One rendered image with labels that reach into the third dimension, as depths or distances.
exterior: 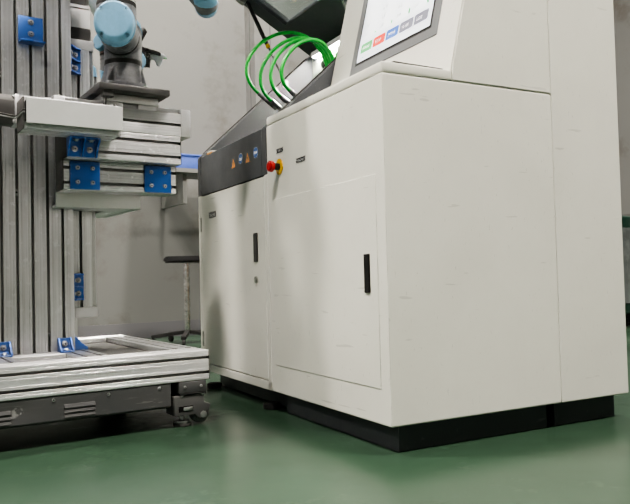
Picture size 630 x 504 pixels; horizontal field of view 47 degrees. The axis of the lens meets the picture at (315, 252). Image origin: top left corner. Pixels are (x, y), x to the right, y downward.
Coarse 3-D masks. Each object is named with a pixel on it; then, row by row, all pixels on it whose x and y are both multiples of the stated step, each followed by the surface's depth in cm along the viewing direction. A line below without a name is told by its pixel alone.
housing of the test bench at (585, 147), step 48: (576, 0) 212; (576, 48) 211; (576, 96) 210; (576, 144) 209; (576, 192) 208; (576, 240) 208; (576, 288) 207; (576, 336) 206; (624, 336) 216; (576, 384) 205; (624, 384) 215
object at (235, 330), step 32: (224, 192) 274; (256, 192) 247; (224, 224) 274; (256, 224) 247; (224, 256) 274; (256, 256) 246; (224, 288) 274; (256, 288) 247; (224, 320) 275; (256, 320) 247; (224, 352) 275; (256, 352) 248
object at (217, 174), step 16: (240, 144) 259; (256, 144) 246; (208, 160) 289; (224, 160) 273; (256, 160) 247; (208, 176) 289; (224, 176) 274; (240, 176) 259; (256, 176) 247; (208, 192) 289
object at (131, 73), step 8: (104, 64) 225; (112, 64) 222; (120, 64) 222; (128, 64) 222; (136, 64) 224; (104, 72) 223; (112, 72) 221; (120, 72) 221; (128, 72) 222; (136, 72) 223; (104, 80) 221; (112, 80) 220; (120, 80) 220; (128, 80) 221; (136, 80) 222; (144, 80) 227
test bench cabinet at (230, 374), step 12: (264, 180) 241; (216, 372) 283; (228, 372) 271; (240, 372) 262; (216, 384) 291; (228, 384) 291; (240, 384) 279; (252, 384) 251; (264, 384) 242; (264, 396) 259; (276, 396) 250; (264, 408) 242; (276, 408) 242
